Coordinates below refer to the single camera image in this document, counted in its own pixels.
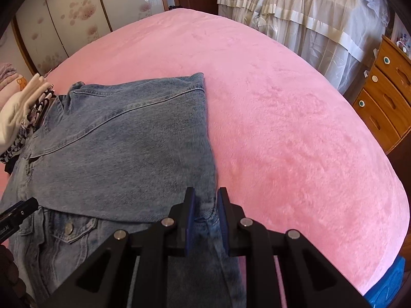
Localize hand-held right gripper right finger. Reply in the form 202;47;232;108
218;187;370;308

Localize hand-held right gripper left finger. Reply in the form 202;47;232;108
42;187;196;308

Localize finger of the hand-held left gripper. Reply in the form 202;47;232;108
0;198;39;228

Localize blue denim jacket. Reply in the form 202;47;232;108
0;72;245;308

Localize black folded garment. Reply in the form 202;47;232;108
3;154;20;175

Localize pink plush bed blanket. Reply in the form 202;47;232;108
0;8;411;308

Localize pink pillow with orange print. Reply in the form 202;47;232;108
0;72;29;105

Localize blue plastic object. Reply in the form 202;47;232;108
364;257;407;308

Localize floral sliding door wardrobe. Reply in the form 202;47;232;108
0;0;171;78

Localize wooden chest of drawers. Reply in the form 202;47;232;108
351;35;411;155

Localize cream lace curtain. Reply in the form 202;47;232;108
217;0;391;96

